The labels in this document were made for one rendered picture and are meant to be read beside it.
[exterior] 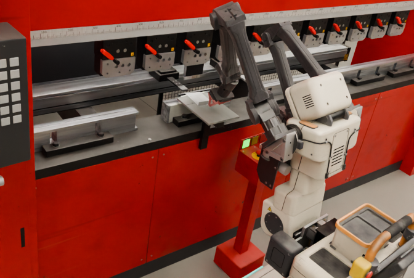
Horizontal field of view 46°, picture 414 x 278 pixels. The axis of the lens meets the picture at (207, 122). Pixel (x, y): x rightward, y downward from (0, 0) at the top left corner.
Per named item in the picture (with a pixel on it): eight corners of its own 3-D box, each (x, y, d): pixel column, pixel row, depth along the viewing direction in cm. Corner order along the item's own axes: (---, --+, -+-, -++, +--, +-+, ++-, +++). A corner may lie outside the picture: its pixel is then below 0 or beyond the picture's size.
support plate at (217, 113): (208, 125, 217) (208, 123, 217) (176, 99, 235) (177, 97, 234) (239, 118, 227) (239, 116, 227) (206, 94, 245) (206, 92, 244)
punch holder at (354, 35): (349, 42, 291) (357, 15, 283) (338, 37, 297) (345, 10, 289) (365, 40, 300) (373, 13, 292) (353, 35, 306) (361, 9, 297)
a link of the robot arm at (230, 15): (218, 13, 163) (245, 2, 164) (207, 10, 175) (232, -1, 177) (258, 127, 180) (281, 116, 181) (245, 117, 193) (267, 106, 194)
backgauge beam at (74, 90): (20, 119, 219) (20, 99, 214) (10, 105, 228) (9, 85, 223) (347, 61, 350) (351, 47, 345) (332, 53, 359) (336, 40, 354)
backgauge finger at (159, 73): (175, 95, 240) (175, 85, 237) (148, 73, 257) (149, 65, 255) (194, 91, 247) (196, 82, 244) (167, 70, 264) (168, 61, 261)
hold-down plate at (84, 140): (46, 158, 198) (46, 151, 197) (41, 151, 202) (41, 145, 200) (113, 142, 215) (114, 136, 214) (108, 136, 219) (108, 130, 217)
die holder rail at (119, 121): (29, 153, 199) (28, 134, 194) (24, 146, 203) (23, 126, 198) (137, 129, 227) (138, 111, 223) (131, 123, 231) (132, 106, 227)
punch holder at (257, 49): (248, 57, 246) (254, 25, 238) (238, 50, 252) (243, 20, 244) (270, 53, 254) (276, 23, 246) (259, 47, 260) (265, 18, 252)
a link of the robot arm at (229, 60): (214, 20, 171) (242, 8, 172) (207, 9, 173) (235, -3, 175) (222, 88, 208) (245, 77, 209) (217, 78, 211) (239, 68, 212)
